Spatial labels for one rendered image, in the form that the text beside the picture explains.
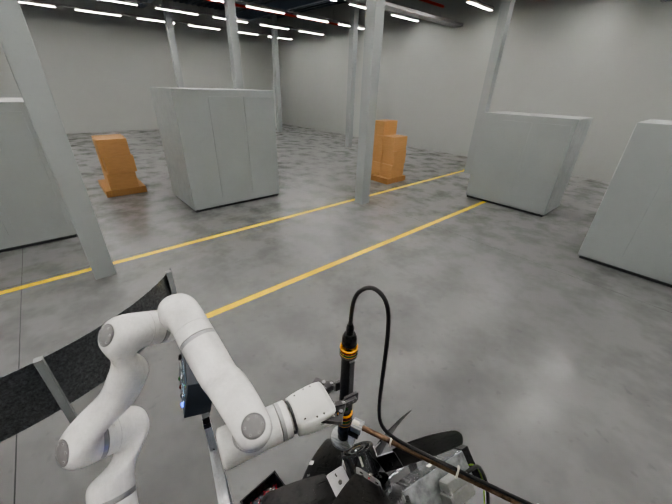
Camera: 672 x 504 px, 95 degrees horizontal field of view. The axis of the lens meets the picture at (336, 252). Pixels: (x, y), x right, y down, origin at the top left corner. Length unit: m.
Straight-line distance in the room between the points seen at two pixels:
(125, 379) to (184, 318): 0.30
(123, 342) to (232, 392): 0.37
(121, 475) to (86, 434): 0.17
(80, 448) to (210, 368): 0.51
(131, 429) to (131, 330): 0.40
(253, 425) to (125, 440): 0.65
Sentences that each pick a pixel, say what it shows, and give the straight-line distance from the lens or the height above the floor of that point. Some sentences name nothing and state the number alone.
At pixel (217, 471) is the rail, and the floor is 0.85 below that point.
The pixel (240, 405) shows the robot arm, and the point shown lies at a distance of 0.72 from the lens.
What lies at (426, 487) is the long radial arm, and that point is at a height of 1.12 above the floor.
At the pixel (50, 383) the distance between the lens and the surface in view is 2.53.
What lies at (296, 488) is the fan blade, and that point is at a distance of 1.29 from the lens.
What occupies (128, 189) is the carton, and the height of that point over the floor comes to 0.12.
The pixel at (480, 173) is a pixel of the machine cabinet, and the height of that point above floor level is 0.63.
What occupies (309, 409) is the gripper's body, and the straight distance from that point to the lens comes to 0.81.
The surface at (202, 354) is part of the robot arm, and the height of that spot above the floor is 1.77.
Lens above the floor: 2.34
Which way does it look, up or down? 28 degrees down
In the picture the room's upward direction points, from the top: 2 degrees clockwise
